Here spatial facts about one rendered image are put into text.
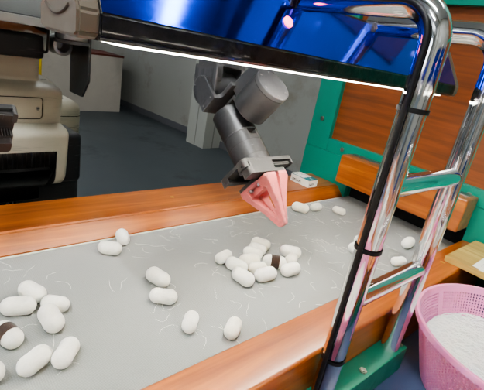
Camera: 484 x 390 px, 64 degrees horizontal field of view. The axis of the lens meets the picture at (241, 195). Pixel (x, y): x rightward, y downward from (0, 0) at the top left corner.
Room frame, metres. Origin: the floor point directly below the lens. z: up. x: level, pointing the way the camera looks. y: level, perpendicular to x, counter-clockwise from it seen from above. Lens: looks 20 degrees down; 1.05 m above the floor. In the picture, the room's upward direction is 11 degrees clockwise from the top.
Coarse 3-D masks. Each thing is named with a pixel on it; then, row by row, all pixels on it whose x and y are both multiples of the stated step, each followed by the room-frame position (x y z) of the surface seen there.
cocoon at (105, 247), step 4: (100, 244) 0.49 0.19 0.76; (104, 244) 0.49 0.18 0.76; (108, 244) 0.50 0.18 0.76; (112, 244) 0.50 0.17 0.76; (116, 244) 0.50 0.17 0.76; (120, 244) 0.50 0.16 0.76; (100, 248) 0.49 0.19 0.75; (104, 248) 0.49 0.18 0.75; (108, 248) 0.49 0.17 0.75; (112, 248) 0.49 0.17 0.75; (116, 248) 0.49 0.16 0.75; (120, 248) 0.50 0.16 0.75; (104, 252) 0.49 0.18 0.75; (108, 252) 0.49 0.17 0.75; (112, 252) 0.49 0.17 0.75; (116, 252) 0.49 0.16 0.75; (120, 252) 0.50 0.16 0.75
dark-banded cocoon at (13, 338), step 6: (0, 324) 0.30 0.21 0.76; (12, 330) 0.30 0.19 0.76; (18, 330) 0.30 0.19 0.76; (6, 336) 0.29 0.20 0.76; (12, 336) 0.29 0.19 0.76; (18, 336) 0.30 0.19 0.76; (0, 342) 0.29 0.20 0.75; (6, 342) 0.29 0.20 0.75; (12, 342) 0.29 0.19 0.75; (18, 342) 0.29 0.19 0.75; (6, 348) 0.29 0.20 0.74; (12, 348) 0.29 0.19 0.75
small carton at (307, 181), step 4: (300, 172) 0.98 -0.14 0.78; (292, 176) 0.96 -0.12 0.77; (296, 176) 0.95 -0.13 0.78; (300, 176) 0.94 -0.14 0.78; (304, 176) 0.95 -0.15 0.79; (308, 176) 0.95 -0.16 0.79; (296, 180) 0.95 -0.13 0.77; (300, 180) 0.94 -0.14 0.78; (304, 180) 0.93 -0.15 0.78; (308, 180) 0.92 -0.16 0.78; (312, 180) 0.93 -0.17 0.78; (316, 180) 0.94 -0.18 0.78; (300, 184) 0.94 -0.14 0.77; (304, 184) 0.93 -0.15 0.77; (308, 184) 0.92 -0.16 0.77; (312, 184) 0.93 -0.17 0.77; (316, 184) 0.94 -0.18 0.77
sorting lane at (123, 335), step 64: (64, 256) 0.47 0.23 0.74; (128, 256) 0.50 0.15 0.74; (192, 256) 0.54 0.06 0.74; (320, 256) 0.62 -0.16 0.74; (384, 256) 0.67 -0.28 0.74; (0, 320) 0.33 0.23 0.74; (128, 320) 0.37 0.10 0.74; (256, 320) 0.41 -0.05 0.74; (0, 384) 0.26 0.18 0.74; (64, 384) 0.27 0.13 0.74; (128, 384) 0.28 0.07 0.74
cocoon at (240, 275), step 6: (234, 270) 0.49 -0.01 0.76; (240, 270) 0.49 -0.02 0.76; (246, 270) 0.49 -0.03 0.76; (234, 276) 0.48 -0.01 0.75; (240, 276) 0.48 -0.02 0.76; (246, 276) 0.48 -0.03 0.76; (252, 276) 0.48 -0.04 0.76; (240, 282) 0.48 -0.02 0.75; (246, 282) 0.47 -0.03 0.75; (252, 282) 0.48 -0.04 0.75
